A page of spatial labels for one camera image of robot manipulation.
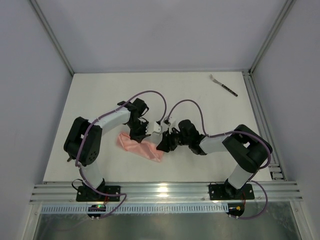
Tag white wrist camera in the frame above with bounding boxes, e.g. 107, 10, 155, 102
146, 121, 163, 135
163, 117, 176, 134

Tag right controller board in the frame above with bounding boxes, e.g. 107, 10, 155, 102
226, 203, 245, 218

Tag aluminium rail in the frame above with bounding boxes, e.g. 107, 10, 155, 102
29, 181, 303, 204
242, 71, 287, 181

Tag metal fork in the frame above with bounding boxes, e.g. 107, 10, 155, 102
209, 74, 238, 97

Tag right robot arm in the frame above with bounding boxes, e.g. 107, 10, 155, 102
156, 119, 273, 200

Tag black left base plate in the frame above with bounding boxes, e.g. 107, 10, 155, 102
76, 185, 121, 202

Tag controller board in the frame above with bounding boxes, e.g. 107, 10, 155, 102
87, 204, 106, 219
226, 203, 245, 218

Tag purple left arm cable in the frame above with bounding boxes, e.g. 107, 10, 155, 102
74, 90, 168, 220

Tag left frame post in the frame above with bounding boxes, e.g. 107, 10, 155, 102
28, 0, 75, 77

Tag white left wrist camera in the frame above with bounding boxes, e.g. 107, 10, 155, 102
146, 121, 163, 135

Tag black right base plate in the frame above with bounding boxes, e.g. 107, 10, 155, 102
208, 182, 255, 201

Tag frame post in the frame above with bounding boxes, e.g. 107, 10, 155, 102
28, 0, 75, 77
248, 0, 296, 75

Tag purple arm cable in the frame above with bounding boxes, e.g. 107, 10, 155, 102
167, 99, 273, 221
74, 90, 168, 220

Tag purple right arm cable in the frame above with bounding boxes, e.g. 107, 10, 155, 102
167, 99, 273, 221

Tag right frame post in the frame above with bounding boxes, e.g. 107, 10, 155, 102
248, 0, 296, 75

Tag aluminium front rail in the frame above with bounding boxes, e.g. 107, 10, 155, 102
29, 181, 303, 204

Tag aluminium right side rail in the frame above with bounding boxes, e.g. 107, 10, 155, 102
242, 71, 287, 181

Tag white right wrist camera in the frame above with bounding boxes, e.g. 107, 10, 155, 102
163, 117, 176, 134

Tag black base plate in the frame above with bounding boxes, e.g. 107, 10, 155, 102
76, 185, 121, 202
208, 182, 255, 201

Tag pink satin napkin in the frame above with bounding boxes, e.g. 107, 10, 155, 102
116, 132, 164, 163

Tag slotted cable duct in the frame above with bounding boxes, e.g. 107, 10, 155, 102
40, 202, 228, 214

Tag left controller board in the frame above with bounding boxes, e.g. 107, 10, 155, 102
87, 204, 106, 219

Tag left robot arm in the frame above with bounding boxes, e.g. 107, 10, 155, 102
63, 98, 149, 193

